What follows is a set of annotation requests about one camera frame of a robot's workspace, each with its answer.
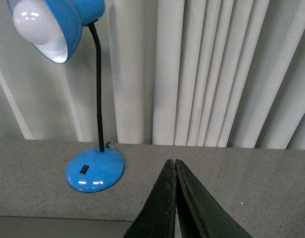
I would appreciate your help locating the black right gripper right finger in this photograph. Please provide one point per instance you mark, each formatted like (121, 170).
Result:
(200, 215)

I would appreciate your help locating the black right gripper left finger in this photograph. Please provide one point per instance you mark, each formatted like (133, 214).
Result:
(157, 217)

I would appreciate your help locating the white pleated curtain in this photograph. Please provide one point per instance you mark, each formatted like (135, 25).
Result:
(174, 72)

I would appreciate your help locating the blue gooseneck desk lamp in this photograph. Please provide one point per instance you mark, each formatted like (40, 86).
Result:
(54, 28)

